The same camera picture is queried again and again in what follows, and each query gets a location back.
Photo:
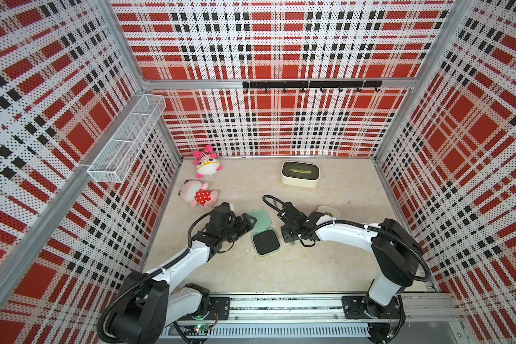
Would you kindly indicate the green nail clipper case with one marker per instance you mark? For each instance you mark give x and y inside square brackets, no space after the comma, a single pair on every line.
[264,237]

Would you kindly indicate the white wire mesh basket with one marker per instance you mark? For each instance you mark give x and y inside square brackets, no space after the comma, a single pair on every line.
[116,159]

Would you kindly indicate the cream case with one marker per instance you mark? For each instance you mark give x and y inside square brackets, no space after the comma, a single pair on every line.
[329,211]

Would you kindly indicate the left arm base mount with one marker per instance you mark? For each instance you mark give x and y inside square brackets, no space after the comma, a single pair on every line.
[217,308]

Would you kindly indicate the cream tissue box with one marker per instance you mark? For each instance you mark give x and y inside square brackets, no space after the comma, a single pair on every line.
[295,173]

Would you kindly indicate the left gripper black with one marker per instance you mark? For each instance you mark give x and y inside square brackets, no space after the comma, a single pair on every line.
[241,228]

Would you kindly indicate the pink owl plush toy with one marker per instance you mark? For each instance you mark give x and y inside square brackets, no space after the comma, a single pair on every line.
[206,162]

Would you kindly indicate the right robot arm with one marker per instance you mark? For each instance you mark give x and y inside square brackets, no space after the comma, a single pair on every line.
[398,255]

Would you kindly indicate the aluminium front rail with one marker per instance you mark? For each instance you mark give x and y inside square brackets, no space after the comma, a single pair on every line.
[426,318]

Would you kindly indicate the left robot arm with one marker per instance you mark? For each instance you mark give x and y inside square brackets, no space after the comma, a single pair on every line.
[149,301]

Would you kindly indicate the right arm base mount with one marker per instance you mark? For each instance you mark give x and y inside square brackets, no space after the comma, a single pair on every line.
[360,307]

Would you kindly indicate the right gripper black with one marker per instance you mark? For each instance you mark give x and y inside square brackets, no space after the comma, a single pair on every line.
[287,238]

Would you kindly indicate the black wall hook rail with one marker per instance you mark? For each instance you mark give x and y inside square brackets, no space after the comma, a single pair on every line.
[304,85]

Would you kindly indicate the pink doll red dress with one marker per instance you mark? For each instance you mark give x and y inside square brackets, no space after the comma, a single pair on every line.
[197,193]

